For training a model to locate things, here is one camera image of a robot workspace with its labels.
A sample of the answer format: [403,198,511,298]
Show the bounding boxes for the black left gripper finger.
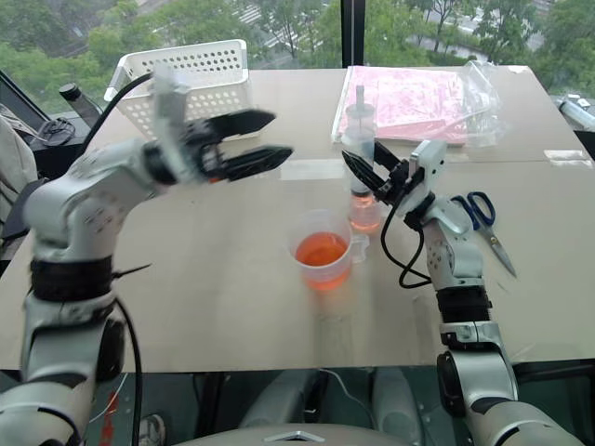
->
[206,109,277,141]
[221,145,295,182]

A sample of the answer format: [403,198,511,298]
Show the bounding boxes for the blue handled scissors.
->
[451,190,519,280]

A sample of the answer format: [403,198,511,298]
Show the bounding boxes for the beige cloth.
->
[0,103,39,227]

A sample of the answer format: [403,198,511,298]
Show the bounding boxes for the clear tape strip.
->
[542,149,595,169]

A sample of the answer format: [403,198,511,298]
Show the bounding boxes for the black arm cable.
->
[85,72,155,148]
[380,199,434,290]

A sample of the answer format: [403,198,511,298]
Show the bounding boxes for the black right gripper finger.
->
[341,149,386,197]
[373,140,401,180]

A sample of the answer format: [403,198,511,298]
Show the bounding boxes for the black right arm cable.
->
[380,199,434,290]

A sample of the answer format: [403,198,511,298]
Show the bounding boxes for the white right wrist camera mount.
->
[400,138,449,217]

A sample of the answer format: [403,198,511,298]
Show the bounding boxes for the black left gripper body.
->
[184,117,232,185]

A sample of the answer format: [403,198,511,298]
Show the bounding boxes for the crumpled clear plastic bag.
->
[457,59,509,150]

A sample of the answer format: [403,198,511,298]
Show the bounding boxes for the black tangled cable bundle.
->
[33,117,76,146]

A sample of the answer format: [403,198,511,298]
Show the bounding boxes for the black window frame post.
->
[340,0,366,67]

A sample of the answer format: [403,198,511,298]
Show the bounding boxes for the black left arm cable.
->
[85,72,155,148]

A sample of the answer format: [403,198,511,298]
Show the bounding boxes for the black zip tie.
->
[111,263,153,282]

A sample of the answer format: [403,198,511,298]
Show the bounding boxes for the clear plastic syringe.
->
[342,85,378,196]

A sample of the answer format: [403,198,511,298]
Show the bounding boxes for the clear measuring cup red liquid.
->
[287,208,369,295]

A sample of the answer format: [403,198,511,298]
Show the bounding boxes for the pink sheets in clear sleeve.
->
[331,65,471,147]

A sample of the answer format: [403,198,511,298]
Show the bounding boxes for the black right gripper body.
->
[374,158,426,206]

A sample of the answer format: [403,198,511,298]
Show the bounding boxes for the grey metal bar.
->
[556,94,595,132]

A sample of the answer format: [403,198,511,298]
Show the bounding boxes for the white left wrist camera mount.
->
[149,63,195,186]

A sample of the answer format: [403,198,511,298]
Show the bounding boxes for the black capped bottle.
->
[59,82,104,123]

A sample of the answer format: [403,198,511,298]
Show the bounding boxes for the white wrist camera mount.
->
[400,138,449,217]
[149,63,195,186]

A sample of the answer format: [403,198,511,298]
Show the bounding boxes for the small clear cup red liquid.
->
[348,189,383,236]

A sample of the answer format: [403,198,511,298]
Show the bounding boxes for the white perforated plastic basket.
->
[103,38,255,141]

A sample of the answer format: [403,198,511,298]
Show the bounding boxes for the silver robot torso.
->
[174,421,422,446]

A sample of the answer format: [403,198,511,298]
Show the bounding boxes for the thin white cable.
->
[319,368,376,422]

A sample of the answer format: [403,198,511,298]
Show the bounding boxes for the grey white shoe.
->
[138,413,167,446]

